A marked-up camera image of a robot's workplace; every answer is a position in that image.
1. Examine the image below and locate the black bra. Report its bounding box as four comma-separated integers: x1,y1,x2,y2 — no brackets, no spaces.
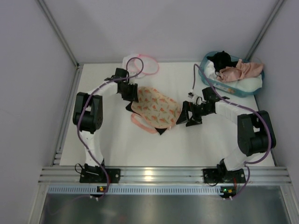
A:
131,110,168,135

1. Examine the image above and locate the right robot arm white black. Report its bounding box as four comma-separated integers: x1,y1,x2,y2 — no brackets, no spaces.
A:
176,87,276,174

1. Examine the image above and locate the aluminium front rail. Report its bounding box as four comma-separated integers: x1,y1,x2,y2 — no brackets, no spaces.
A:
38,166,292,186

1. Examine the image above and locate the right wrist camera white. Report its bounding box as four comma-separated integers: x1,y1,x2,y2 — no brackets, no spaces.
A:
188,90,201,104

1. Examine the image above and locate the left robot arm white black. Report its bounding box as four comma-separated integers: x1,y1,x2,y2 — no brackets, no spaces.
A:
72,68,138,167

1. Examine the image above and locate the pink garment in basket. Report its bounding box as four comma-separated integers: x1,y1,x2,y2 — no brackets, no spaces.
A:
216,59,264,83

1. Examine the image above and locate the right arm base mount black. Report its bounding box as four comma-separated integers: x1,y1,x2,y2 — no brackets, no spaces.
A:
203,160,246,186

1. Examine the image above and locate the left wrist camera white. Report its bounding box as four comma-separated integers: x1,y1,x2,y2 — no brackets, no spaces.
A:
127,72,138,84

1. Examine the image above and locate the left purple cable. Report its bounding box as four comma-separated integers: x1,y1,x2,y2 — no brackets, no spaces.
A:
77,57,144,201

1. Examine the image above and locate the grey slotted cable duct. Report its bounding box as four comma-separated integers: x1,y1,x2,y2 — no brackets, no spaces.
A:
48,185,235,195

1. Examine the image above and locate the left aluminium frame post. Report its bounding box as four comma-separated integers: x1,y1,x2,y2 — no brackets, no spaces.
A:
36,0,79,68

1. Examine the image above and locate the right aluminium frame post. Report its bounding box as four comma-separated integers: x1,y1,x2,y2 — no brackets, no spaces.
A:
245,0,286,60

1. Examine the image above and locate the black garment in basket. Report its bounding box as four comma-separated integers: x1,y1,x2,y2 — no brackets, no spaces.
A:
207,51,238,72

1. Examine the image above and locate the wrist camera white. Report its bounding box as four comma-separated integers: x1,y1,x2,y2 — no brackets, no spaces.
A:
127,72,138,84
188,90,201,104

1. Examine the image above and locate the white garment in basket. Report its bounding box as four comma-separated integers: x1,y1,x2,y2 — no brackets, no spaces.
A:
204,60,264,97

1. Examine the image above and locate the pink floral mesh laundry bag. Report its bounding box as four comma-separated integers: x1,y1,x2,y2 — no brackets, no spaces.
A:
132,86,182,130

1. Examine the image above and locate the blue plastic laundry basket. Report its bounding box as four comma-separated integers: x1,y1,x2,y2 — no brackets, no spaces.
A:
199,51,265,98

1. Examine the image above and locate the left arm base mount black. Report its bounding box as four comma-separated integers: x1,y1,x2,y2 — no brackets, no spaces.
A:
74,163,121,183

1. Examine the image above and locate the aluminium frame post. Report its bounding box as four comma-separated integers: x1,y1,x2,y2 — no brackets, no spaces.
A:
245,0,286,60
36,0,79,68

